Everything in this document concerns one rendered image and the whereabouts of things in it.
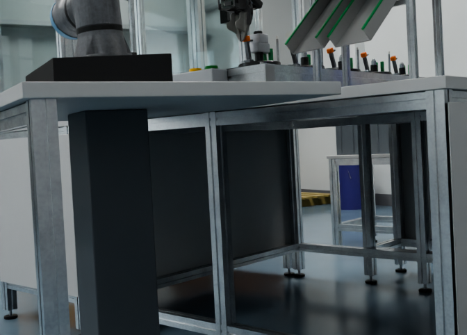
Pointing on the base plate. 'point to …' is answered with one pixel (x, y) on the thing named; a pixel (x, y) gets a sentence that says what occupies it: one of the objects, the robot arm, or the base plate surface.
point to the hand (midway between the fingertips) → (242, 37)
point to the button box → (202, 76)
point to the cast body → (259, 42)
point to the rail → (252, 73)
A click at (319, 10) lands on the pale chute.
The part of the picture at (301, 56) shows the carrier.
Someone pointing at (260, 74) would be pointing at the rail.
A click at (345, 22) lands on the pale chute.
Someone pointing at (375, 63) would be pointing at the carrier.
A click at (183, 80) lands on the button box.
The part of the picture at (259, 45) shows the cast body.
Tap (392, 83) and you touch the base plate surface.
